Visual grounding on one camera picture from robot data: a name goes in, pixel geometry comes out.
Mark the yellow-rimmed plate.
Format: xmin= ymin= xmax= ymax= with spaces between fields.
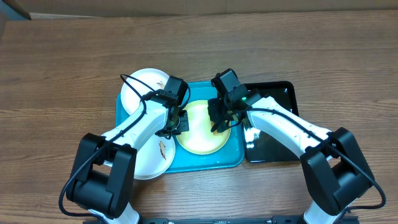
xmin=176 ymin=100 xmax=231 ymax=155

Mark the yellow sponge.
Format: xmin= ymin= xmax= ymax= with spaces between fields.
xmin=213 ymin=128 xmax=230 ymax=136

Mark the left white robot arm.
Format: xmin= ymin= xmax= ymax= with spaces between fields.
xmin=58 ymin=101 xmax=189 ymax=223

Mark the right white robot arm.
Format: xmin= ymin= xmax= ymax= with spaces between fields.
xmin=209 ymin=91 xmax=376 ymax=223

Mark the teal plastic tray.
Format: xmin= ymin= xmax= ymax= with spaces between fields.
xmin=115 ymin=81 xmax=246 ymax=174

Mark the black water tray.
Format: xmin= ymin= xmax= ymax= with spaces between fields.
xmin=242 ymin=81 xmax=299 ymax=163

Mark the brown food smear lower plate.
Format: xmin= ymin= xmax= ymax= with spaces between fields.
xmin=159 ymin=141 xmax=167 ymax=161

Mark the white plate lower left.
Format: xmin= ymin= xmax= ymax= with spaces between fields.
xmin=134 ymin=135 xmax=175 ymax=180

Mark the white plate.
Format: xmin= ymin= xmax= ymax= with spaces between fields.
xmin=134 ymin=135 xmax=175 ymax=180
xmin=120 ymin=68 xmax=169 ymax=115

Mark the white plate upper left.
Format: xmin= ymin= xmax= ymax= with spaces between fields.
xmin=120 ymin=68 xmax=169 ymax=115

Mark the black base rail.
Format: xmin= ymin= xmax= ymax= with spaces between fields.
xmin=83 ymin=215 xmax=360 ymax=224

